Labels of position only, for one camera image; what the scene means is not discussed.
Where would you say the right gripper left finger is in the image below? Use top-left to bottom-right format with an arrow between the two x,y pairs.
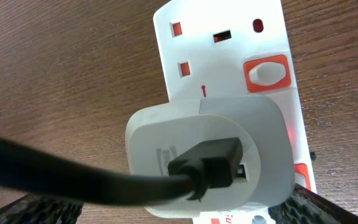
0,194 -> 84,224

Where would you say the white power strip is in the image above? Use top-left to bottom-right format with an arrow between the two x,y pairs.
144,0 -> 318,224

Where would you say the black USB charging cable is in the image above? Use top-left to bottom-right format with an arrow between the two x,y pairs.
0,132 -> 244,207

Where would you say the white USB charger plug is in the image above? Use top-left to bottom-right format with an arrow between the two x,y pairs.
125,95 -> 295,217

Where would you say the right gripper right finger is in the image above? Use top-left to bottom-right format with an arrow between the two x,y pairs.
268,184 -> 358,224

